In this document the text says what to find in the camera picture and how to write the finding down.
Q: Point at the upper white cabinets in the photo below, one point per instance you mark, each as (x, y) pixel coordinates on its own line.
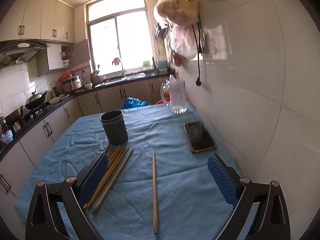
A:
(50, 21)

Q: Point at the hanging pink plastic bag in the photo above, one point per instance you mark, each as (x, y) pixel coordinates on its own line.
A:
(182, 41)

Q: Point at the kitchen window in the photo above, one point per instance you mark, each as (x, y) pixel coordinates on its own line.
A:
(119, 28)

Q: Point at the hanging bag of noodles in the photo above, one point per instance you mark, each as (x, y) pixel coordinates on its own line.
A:
(182, 13)

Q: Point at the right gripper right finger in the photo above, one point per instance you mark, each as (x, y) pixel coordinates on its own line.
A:
(260, 208)

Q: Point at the black wok with lid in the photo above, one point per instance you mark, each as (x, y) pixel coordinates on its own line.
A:
(35, 100)

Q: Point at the blue table cloth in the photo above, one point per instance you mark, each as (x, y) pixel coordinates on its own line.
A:
(190, 205)

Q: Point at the black power cable plug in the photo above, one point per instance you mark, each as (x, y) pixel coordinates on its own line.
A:
(198, 47)

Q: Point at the lone wooden chopstick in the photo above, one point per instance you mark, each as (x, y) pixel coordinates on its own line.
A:
(154, 195)

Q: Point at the clear glass pitcher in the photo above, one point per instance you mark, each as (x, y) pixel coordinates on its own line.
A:
(177, 95)

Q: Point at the blue plastic bag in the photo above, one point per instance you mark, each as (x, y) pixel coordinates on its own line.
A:
(134, 103)

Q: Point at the lower kitchen cabinets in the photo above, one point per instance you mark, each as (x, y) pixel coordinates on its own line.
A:
(36, 138)

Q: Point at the black smartphone orange case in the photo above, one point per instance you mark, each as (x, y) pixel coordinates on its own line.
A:
(198, 137)

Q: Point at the steel pot on counter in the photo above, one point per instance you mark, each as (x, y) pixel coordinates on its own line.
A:
(14, 117)

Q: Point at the dark utensil holder cup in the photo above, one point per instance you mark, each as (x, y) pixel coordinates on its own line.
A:
(114, 127)

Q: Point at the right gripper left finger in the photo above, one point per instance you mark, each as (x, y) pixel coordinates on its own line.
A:
(44, 219)

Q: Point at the range hood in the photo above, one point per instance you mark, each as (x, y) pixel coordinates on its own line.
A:
(20, 51)

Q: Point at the silver rice cooker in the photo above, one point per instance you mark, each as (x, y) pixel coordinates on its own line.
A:
(72, 83)

